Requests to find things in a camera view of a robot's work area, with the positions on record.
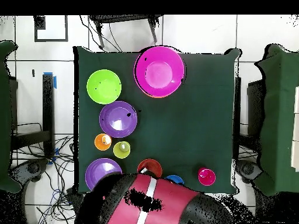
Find black office chair base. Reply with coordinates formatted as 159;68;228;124
10;158;50;183
235;159;263;184

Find dark green table cloth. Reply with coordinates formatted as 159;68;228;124
72;44;242;196

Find large orange plastic bowl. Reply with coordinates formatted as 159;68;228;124
140;92;171;99

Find small blue plastic bowl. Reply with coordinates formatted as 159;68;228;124
164;174;185;186

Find large pink plastic bowl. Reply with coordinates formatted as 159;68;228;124
133;45;186;98

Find red plastic cup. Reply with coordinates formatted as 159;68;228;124
197;167;217;187

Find blue tape strip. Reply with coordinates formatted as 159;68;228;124
47;147;60;165
43;72;57;89

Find black metal floor stand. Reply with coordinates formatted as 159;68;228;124
247;80;266;138
11;73;55;159

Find green cloth covered table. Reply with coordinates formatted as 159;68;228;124
254;44;299;197
0;40;22;193

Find purple plastic bowl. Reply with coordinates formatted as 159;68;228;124
85;157;123;192
99;100;138;138

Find green plastic bowl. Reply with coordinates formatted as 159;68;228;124
86;69;123;105

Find small red-orange plastic bowl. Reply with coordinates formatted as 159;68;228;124
137;158;163;178

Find black square frame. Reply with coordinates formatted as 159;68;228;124
34;15;69;43

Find black power box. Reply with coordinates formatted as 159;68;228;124
66;187;82;207

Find black metal stand legs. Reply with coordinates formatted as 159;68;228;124
89;15;163;50

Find tangle of cables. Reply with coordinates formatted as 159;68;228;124
13;122;78;224

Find yellow plastic cup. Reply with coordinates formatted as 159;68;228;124
113;141;131;159

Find orange plastic cup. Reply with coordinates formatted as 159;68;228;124
94;133;113;152

